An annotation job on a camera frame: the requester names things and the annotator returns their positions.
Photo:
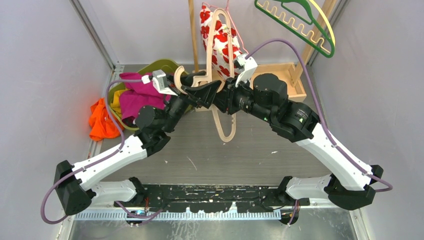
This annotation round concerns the aluminium rail frame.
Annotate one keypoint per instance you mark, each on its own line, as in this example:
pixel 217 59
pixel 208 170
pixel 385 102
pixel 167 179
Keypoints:
pixel 137 215

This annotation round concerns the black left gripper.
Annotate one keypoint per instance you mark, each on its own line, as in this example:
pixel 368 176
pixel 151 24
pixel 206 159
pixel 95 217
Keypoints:
pixel 203 94

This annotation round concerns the green plastic hanger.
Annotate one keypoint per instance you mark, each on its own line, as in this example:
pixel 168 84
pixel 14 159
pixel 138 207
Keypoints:
pixel 298 23

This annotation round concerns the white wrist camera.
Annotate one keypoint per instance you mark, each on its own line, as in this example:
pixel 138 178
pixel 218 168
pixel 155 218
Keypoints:
pixel 248 66
pixel 160 82

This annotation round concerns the magenta dress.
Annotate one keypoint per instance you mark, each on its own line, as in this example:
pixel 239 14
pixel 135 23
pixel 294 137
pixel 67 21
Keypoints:
pixel 138 94

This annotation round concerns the cream plastic hanger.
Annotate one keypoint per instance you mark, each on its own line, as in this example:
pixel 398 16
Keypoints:
pixel 298 23

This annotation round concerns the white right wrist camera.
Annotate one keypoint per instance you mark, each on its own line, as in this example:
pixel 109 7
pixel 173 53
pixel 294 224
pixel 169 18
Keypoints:
pixel 248 66

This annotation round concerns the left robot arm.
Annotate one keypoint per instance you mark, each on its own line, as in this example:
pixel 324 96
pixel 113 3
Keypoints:
pixel 80 185

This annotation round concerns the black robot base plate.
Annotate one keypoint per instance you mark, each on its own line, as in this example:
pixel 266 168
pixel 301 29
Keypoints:
pixel 208 198

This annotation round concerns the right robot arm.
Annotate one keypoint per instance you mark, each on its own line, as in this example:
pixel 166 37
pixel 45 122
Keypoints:
pixel 349 184

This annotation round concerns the orange object behind bin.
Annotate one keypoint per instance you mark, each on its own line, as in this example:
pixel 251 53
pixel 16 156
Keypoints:
pixel 101 124

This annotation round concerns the wooden clothes rack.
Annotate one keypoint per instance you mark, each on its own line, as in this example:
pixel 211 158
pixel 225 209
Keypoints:
pixel 316 31

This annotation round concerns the yellow pleated skirt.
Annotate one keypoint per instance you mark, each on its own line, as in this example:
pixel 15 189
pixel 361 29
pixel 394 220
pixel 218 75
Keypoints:
pixel 115 102

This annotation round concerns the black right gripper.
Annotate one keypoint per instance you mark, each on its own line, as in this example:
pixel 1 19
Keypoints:
pixel 231 92

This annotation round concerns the white red poppy garment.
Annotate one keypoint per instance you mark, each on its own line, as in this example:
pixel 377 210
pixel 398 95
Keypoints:
pixel 223 30

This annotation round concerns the wooden hanger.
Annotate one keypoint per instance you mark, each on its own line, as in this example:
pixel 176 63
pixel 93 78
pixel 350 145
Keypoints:
pixel 207 78

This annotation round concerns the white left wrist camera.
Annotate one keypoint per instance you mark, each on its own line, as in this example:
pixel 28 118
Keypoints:
pixel 160 82

